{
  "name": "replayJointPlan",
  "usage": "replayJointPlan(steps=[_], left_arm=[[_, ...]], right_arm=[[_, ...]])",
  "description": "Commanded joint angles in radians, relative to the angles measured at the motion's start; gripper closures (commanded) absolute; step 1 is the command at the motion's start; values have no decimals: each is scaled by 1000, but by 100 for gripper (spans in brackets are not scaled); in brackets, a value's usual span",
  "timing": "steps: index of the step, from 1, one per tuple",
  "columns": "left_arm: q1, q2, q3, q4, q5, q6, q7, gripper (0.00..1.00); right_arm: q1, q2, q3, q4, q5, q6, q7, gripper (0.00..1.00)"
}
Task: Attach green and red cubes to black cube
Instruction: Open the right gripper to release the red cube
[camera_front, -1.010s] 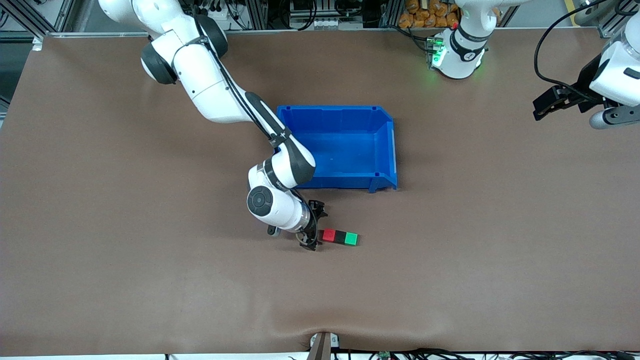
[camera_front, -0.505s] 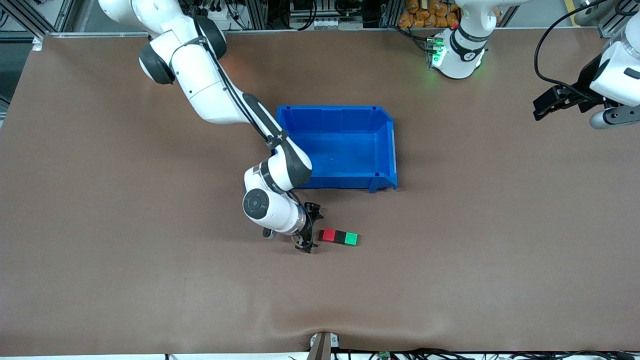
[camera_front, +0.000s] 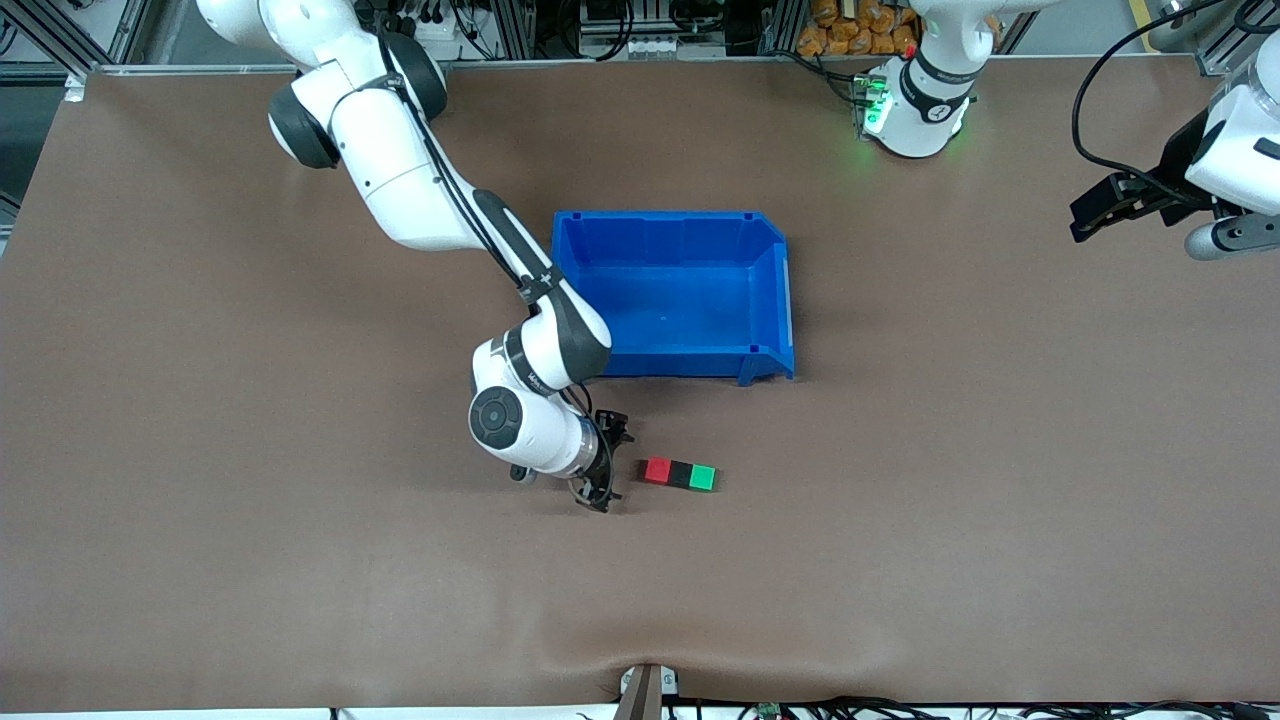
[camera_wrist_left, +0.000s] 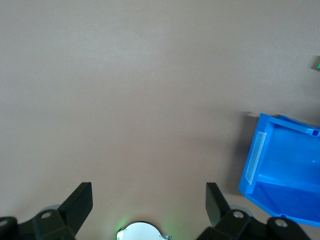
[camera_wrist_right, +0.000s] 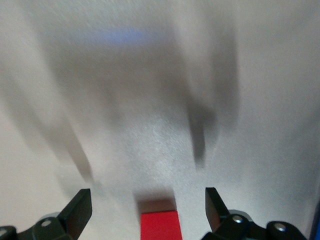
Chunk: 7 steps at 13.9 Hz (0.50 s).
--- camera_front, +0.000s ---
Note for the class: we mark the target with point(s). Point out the white power strip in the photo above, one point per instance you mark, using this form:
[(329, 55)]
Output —
[(458, 45)]

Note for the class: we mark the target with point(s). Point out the table cover mat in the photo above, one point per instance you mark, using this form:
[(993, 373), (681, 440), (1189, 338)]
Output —
[(300, 560)]

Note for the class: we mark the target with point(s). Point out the metal camera mount clamp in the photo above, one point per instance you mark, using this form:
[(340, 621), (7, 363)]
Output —
[(640, 700)]

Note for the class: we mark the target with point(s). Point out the red cube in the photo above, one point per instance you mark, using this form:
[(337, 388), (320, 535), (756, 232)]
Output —
[(656, 471)]

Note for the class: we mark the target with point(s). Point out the aluminium frame structure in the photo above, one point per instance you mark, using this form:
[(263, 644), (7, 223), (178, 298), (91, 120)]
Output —
[(1225, 45), (60, 40)]

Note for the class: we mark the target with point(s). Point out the black cube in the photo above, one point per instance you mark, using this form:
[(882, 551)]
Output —
[(682, 475)]

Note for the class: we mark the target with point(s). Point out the white corner bracket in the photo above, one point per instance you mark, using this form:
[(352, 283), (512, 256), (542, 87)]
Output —
[(75, 88)]

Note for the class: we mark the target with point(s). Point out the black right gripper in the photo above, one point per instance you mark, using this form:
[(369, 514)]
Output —
[(601, 457)]

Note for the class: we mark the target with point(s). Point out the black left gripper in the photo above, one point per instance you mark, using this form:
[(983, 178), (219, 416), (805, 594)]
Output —
[(1172, 172)]

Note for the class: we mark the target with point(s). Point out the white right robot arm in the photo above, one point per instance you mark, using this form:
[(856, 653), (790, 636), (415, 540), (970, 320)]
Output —
[(400, 180)]

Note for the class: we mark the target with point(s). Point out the green cube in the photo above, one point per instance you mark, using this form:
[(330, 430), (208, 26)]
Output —
[(704, 479)]

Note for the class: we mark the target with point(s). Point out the metal table edge rail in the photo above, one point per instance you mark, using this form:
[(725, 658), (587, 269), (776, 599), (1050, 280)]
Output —
[(650, 63)]

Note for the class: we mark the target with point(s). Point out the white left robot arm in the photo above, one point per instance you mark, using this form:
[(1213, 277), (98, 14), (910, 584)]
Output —
[(1245, 145)]

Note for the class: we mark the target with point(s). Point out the aluminium frame post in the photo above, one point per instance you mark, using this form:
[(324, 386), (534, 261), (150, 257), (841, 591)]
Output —
[(780, 25), (512, 30)]

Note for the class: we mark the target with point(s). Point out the bag of orange snacks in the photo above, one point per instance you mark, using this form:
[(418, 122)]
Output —
[(840, 30)]

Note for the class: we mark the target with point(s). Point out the blue plastic storage bin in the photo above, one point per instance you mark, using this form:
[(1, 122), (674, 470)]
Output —
[(690, 300)]

